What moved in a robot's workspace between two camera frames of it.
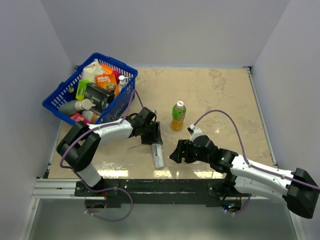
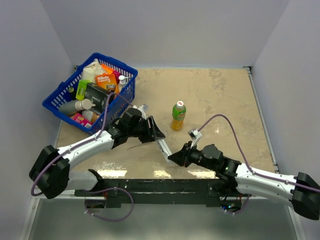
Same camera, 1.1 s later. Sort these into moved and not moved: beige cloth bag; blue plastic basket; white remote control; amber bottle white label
Moved: white remote control
Not moved: amber bottle white label; blue plastic basket; beige cloth bag
